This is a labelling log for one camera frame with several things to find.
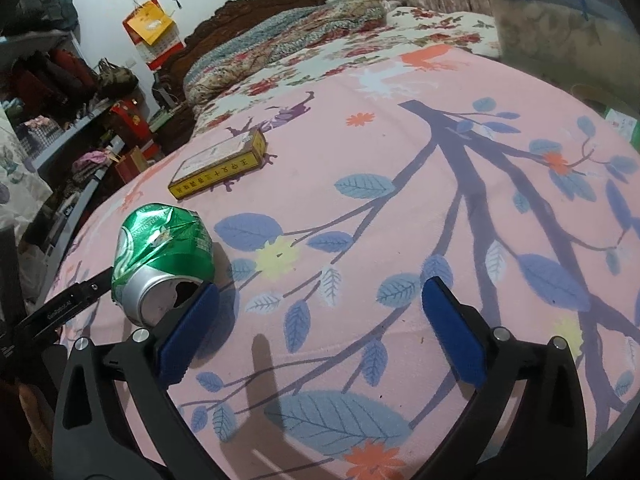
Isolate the crushed green soda can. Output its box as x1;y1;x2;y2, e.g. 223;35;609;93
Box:
111;203;215;327

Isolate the yellow cardboard box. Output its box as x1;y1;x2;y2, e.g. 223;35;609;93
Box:
168;129;267;200

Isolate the cluttered metal shelf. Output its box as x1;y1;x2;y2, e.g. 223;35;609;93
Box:
1;0;160;304

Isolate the pink patterned bed sheet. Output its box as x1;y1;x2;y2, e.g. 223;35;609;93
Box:
54;46;639;479

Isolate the dark wooden headboard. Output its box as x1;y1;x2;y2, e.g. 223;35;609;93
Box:
152;0;326;100

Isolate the floral quilt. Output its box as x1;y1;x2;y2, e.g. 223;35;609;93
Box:
182;0;501;131

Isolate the yellow red hanging calendar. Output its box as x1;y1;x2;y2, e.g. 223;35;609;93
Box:
122;0;186;70

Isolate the clear storage bin blue lid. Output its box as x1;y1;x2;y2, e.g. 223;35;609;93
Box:
489;0;639;102

